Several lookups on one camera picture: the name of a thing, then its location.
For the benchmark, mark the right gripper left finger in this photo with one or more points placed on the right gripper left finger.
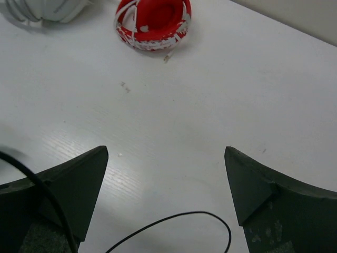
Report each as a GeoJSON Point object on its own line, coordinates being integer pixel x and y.
{"type": "Point", "coordinates": [51, 211]}

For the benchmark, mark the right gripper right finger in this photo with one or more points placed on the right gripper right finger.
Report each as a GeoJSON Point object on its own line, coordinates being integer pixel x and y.
{"type": "Point", "coordinates": [279, 213]}

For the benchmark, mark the grey white headphones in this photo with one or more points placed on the grey white headphones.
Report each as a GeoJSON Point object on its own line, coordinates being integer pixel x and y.
{"type": "Point", "coordinates": [27, 14]}

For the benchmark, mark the red wrapped headphones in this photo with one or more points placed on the red wrapped headphones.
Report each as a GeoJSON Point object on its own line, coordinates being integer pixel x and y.
{"type": "Point", "coordinates": [152, 25]}

